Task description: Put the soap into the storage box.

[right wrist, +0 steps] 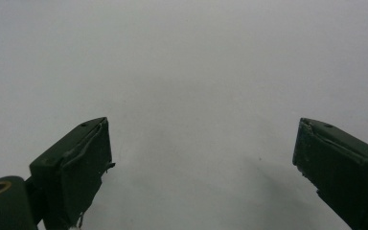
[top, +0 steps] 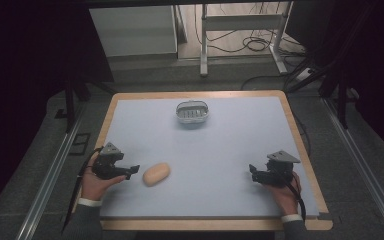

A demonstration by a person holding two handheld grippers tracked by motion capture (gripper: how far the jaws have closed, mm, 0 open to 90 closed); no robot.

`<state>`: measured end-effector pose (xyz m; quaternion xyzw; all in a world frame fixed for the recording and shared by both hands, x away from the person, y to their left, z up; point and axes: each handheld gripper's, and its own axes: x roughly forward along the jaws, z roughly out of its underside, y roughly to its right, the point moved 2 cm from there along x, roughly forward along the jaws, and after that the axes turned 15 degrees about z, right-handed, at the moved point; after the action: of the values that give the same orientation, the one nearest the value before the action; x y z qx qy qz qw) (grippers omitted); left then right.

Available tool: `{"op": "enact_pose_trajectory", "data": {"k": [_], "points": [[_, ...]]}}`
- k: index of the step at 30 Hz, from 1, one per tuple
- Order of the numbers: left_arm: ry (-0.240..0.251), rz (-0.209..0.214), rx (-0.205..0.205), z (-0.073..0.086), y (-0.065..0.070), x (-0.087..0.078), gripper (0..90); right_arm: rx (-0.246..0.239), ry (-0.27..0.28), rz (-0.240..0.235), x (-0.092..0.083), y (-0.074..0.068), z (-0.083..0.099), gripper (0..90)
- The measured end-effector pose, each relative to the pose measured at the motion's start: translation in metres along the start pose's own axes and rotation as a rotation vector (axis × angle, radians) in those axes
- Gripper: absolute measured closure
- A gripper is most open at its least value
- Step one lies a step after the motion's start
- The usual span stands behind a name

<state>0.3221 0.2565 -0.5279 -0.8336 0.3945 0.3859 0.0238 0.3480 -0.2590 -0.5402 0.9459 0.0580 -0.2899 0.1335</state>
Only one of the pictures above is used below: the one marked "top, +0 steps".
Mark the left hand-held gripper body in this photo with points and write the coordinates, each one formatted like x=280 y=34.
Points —
x=108 y=163

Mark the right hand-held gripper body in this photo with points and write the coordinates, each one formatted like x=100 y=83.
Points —
x=277 y=170

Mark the tan bread roll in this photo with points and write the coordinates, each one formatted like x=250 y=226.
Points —
x=156 y=174

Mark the person's left hand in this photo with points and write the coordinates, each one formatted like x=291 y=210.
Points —
x=95 y=185

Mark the person's right hand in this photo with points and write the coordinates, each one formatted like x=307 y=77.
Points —
x=286 y=197

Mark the pale blue table mat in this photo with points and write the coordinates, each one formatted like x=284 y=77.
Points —
x=206 y=156

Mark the black stand leg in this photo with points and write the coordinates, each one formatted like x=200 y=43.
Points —
x=341 y=103
x=69 y=106

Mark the white power strip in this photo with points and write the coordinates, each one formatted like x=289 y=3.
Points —
x=304 y=74

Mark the grey cabinet panel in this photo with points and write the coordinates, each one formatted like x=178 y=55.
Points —
x=134 y=30

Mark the aluminium rail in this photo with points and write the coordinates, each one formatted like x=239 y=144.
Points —
x=365 y=170
x=48 y=181

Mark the white metal stand frame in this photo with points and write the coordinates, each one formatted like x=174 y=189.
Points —
x=243 y=23

